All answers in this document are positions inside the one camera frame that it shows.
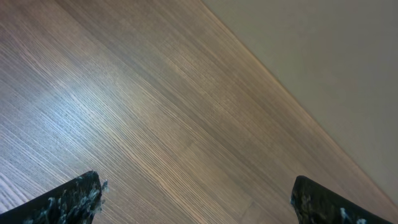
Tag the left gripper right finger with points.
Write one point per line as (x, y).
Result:
(316, 204)

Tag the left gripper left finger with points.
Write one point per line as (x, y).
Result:
(74, 202)

